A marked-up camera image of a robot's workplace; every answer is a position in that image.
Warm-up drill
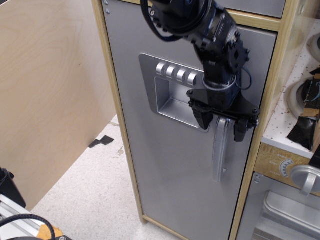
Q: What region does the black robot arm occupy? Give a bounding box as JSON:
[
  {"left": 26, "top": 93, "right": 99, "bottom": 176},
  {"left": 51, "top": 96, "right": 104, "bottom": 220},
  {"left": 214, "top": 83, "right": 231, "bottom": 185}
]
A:
[{"left": 140, "top": 0, "right": 260, "bottom": 142}]

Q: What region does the black floor tape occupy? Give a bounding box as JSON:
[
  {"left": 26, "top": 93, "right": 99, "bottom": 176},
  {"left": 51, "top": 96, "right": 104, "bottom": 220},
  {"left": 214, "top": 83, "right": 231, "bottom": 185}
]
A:
[{"left": 88, "top": 135, "right": 114, "bottom": 149}]

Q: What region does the grey freezer door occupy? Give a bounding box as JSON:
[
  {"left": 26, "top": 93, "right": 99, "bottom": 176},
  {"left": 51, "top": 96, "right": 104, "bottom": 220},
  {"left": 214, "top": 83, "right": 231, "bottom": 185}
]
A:
[{"left": 216, "top": 0, "right": 286, "bottom": 18}]

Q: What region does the silver oven knob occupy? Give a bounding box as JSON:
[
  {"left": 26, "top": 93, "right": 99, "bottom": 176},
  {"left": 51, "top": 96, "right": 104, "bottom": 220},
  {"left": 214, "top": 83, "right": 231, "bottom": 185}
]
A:
[{"left": 290, "top": 165, "right": 320, "bottom": 197}]

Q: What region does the white speckled toy countertop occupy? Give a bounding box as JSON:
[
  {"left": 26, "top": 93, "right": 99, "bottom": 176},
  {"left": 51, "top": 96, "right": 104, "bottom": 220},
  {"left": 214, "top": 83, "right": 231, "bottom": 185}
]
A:
[{"left": 261, "top": 19, "right": 320, "bottom": 159}]

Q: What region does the grey toy oven door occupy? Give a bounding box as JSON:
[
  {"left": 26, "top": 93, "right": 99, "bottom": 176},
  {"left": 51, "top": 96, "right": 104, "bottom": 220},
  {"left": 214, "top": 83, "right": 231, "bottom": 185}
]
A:
[{"left": 236, "top": 172, "right": 320, "bottom": 240}]

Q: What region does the grey toy fridge door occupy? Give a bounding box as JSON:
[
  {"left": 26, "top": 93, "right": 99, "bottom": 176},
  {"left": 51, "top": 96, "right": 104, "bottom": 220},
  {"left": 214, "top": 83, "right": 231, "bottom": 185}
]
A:
[{"left": 102, "top": 0, "right": 278, "bottom": 240}]

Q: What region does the wooden toy kitchen cabinet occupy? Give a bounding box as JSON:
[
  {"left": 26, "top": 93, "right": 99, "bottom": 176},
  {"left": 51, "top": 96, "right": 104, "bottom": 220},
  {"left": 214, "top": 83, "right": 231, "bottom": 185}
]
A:
[{"left": 92, "top": 0, "right": 320, "bottom": 240}]

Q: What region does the aluminium frame rail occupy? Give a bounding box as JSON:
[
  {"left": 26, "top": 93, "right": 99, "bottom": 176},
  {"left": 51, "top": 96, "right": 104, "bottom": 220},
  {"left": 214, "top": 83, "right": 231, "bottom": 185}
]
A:
[{"left": 0, "top": 193, "right": 48, "bottom": 238}]

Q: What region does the silver fridge door handle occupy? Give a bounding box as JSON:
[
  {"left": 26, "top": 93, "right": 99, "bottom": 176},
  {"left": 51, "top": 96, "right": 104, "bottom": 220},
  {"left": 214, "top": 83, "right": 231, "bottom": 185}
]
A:
[{"left": 212, "top": 117, "right": 231, "bottom": 183}]

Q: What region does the plywood board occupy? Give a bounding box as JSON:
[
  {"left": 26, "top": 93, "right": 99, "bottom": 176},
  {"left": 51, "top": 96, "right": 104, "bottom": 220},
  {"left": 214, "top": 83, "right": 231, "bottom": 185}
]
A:
[{"left": 0, "top": 0, "right": 116, "bottom": 210}]

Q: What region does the silver ice dispenser panel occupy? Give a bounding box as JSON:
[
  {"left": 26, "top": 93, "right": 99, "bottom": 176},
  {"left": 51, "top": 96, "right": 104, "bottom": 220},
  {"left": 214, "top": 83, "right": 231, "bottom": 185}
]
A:
[{"left": 138, "top": 53, "right": 206, "bottom": 133}]

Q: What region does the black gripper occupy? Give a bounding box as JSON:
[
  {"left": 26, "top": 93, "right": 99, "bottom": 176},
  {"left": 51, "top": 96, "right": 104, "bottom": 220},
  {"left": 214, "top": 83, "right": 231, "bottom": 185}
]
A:
[{"left": 186, "top": 82, "right": 260, "bottom": 143}]

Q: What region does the black braided cable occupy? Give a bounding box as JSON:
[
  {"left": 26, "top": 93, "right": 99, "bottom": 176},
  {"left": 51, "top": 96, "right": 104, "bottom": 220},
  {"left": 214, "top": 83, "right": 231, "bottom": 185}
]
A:
[{"left": 0, "top": 213, "right": 56, "bottom": 240}]

